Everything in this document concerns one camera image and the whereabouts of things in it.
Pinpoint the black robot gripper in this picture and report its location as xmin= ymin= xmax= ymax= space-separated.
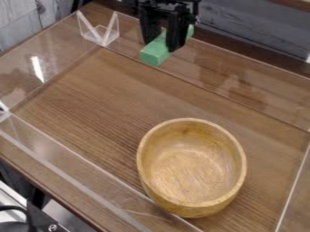
xmin=137 ymin=0 xmax=201 ymax=52

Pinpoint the green rectangular block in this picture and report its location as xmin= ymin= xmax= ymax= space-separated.
xmin=138 ymin=24 xmax=195 ymax=67

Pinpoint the brown wooden bowl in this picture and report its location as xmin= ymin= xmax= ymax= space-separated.
xmin=135 ymin=118 xmax=248 ymax=218

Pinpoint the clear acrylic tray enclosure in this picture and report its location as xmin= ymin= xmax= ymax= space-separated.
xmin=0 ymin=5 xmax=310 ymax=232

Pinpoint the black cable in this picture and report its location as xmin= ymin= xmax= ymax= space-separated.
xmin=0 ymin=205 xmax=34 ymax=232

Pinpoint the black metal bracket with screw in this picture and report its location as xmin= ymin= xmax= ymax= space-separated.
xmin=27 ymin=202 xmax=70 ymax=232

